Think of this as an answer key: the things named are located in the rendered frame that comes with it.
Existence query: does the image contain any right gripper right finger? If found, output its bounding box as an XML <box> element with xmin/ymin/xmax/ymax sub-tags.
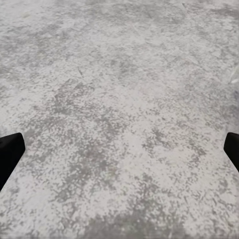
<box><xmin>224</xmin><ymin>132</ymin><xmax>239</xmax><ymax>172</ymax></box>

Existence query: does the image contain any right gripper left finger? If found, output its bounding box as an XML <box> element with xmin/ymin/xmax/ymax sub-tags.
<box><xmin>0</xmin><ymin>132</ymin><xmax>25</xmax><ymax>191</ymax></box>

